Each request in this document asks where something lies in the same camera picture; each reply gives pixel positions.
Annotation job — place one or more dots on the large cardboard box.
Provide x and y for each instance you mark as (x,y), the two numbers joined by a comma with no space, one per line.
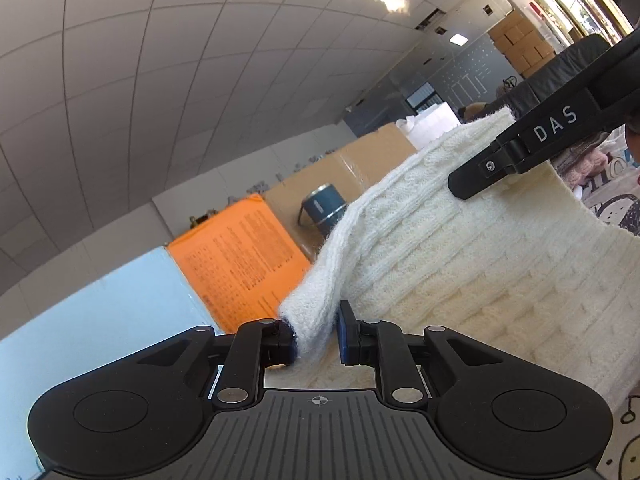
(352,170)

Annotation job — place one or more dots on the light blue foam board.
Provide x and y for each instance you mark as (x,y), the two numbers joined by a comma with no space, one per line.
(141,303)

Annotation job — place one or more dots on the dark blue thermos bottle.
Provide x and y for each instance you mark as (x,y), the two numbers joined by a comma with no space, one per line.
(325,207)

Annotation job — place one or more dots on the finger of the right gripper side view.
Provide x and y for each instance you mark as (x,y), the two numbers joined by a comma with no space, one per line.
(486,168)

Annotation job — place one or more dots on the orange printed board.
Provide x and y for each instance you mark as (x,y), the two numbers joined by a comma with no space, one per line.
(242,263)

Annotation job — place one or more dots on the person's right hand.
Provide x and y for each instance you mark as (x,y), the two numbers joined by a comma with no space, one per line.
(632,136)

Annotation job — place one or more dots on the cream knitted sweater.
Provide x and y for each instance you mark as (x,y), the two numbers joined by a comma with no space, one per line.
(497,267)

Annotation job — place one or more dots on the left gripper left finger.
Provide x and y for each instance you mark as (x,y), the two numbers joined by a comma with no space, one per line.
(244,356)

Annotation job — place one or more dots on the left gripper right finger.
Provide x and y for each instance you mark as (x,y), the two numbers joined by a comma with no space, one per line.
(400,361)

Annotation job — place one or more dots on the cartoon printed bed sheet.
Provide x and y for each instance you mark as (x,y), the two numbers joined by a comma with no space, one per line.
(606,323)

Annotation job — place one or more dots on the pink knitted garment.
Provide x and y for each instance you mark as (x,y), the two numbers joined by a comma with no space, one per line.
(581,161)

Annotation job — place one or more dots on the stacked cardboard boxes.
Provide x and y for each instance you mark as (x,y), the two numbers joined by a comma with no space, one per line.
(521,44)

